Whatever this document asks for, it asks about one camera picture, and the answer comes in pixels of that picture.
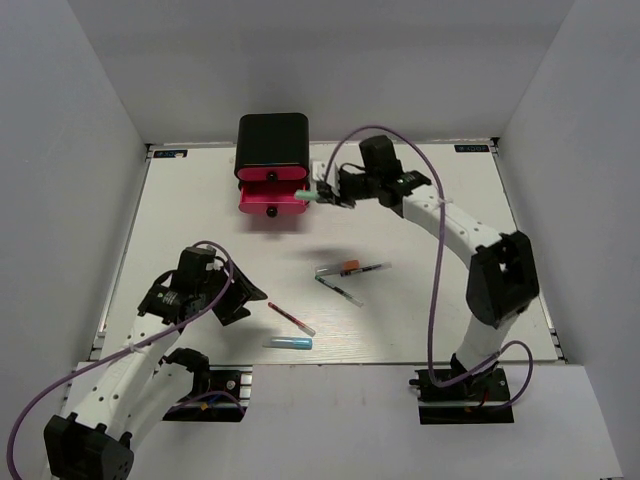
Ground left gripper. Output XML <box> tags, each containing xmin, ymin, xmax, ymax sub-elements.
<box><xmin>197</xmin><ymin>259</ymin><xmax>268</xmax><ymax>326</ymax></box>

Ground green capped marker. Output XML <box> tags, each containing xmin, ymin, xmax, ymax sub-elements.
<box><xmin>294</xmin><ymin>190</ymin><xmax>321</xmax><ymax>202</ymax></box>

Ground orange capped marker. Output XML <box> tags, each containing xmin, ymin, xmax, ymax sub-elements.
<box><xmin>314</xmin><ymin>260</ymin><xmax>360</xmax><ymax>276</ymax></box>

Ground purple pen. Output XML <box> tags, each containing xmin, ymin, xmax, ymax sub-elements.
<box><xmin>339</xmin><ymin>262</ymin><xmax>392</xmax><ymax>277</ymax></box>

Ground pink drawer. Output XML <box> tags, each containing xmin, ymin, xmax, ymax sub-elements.
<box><xmin>236</xmin><ymin>166</ymin><xmax>308</xmax><ymax>182</ymax></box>
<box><xmin>238</xmin><ymin>181</ymin><xmax>308</xmax><ymax>218</ymax></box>

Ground green pen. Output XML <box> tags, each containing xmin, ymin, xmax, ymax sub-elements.
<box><xmin>314</xmin><ymin>276</ymin><xmax>364</xmax><ymax>308</ymax></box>

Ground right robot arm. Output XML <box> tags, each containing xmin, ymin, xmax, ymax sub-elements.
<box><xmin>317</xmin><ymin>128</ymin><xmax>540</xmax><ymax>399</ymax></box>

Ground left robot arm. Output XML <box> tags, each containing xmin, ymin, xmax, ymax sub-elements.
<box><xmin>44</xmin><ymin>242</ymin><xmax>267</xmax><ymax>479</ymax></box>

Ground blue capped marker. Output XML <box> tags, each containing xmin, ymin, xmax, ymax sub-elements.
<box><xmin>263</xmin><ymin>336</ymin><xmax>313</xmax><ymax>350</ymax></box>

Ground red pen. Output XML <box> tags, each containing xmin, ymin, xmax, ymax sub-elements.
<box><xmin>268</xmin><ymin>302</ymin><xmax>316</xmax><ymax>337</ymax></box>

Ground black drawer cabinet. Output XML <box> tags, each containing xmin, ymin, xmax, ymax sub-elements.
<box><xmin>234</xmin><ymin>112</ymin><xmax>310</xmax><ymax>191</ymax></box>

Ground right blue label sticker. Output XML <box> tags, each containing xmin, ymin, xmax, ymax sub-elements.
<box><xmin>454</xmin><ymin>144</ymin><xmax>491</xmax><ymax>153</ymax></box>

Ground blue label sticker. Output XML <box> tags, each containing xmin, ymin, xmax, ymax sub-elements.
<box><xmin>454</xmin><ymin>144</ymin><xmax>491</xmax><ymax>153</ymax></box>
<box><xmin>153</xmin><ymin>149</ymin><xmax>188</xmax><ymax>159</ymax></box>

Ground left blue label sticker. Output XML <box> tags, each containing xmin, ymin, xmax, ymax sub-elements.
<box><xmin>153</xmin><ymin>149</ymin><xmax>188</xmax><ymax>159</ymax></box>

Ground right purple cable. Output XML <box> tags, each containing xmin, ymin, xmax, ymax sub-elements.
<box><xmin>322</xmin><ymin>124</ymin><xmax>535</xmax><ymax>411</ymax></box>

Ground purple cable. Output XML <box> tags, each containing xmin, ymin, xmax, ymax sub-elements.
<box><xmin>322</xmin><ymin>124</ymin><xmax>535</xmax><ymax>411</ymax></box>
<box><xmin>7</xmin><ymin>241</ymin><xmax>249</xmax><ymax>480</ymax></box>

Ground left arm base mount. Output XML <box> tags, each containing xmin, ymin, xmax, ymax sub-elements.
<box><xmin>163</xmin><ymin>366</ymin><xmax>253</xmax><ymax>423</ymax></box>

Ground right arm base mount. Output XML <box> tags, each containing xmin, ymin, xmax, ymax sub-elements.
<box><xmin>409</xmin><ymin>368</ymin><xmax>514</xmax><ymax>425</ymax></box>

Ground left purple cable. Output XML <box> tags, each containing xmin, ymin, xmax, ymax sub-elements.
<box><xmin>7</xmin><ymin>241</ymin><xmax>249</xmax><ymax>480</ymax></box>

